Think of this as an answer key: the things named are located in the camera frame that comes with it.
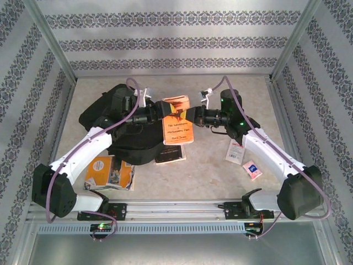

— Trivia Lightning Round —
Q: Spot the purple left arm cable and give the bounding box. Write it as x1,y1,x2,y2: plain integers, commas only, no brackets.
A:
45,77,141,243

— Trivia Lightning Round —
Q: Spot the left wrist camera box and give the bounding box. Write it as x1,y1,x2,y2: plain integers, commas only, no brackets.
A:
137,87,154,108

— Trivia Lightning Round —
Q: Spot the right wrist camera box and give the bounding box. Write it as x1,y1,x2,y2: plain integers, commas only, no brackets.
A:
198,87,215,107

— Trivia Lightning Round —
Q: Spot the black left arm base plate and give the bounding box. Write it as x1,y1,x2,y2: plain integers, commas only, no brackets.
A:
77,203,128,221

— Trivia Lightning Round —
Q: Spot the grey slotted cable duct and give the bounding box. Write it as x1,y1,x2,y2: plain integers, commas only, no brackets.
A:
37,222,246,235

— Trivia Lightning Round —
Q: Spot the aluminium frame post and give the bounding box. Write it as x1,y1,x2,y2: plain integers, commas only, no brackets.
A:
271,0,323,81
23,0,77,81

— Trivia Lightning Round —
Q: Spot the aluminium frame side rail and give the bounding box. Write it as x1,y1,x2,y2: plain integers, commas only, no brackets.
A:
38,78,77,202
265,77,314,200

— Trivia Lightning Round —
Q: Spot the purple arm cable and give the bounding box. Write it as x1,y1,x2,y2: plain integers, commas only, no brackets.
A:
209,76,331,240
45,77,141,243

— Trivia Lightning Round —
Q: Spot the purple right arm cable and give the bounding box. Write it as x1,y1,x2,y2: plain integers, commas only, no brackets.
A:
209,76,331,240

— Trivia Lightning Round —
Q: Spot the pink tissue packet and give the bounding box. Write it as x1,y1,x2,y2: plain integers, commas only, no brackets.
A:
242,162,262,182

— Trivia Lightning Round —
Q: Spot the aluminium frame rear rail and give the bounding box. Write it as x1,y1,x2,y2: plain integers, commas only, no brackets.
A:
73,72,274,80

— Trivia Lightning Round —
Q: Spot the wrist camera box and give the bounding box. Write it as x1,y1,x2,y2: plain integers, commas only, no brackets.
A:
198,87,215,107
137,87,154,108

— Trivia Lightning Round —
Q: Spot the right controller board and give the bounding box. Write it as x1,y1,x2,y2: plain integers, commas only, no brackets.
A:
244,224,263,235

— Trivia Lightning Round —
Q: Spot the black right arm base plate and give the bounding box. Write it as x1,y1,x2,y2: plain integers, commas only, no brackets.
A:
223,201,276,221

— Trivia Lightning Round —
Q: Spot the left controller board green light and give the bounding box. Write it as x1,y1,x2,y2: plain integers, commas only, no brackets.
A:
90,222,113,232

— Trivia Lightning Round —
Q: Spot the orange Huckleberry Finn paperback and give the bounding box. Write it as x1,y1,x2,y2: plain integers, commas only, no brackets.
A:
162,94,195,146

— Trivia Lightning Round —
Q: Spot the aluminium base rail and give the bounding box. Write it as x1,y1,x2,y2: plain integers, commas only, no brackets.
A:
26,200,323,221

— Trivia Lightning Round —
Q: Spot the black backpack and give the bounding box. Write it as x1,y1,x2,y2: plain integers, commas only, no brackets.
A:
78,83,166,166

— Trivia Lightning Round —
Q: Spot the orange picture magazine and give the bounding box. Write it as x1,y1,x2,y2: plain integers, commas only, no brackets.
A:
83,155,136,192

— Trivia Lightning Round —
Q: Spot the black paperback book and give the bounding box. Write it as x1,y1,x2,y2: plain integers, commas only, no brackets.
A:
154,144,187,164

